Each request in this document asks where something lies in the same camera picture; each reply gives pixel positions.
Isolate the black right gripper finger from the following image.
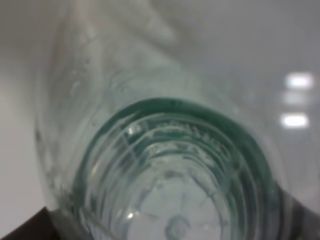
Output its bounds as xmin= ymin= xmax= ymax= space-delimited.
xmin=1 ymin=207 xmax=60 ymax=240

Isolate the clear plastic bottle green label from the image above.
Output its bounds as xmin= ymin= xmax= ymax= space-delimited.
xmin=34 ymin=0 xmax=320 ymax=240

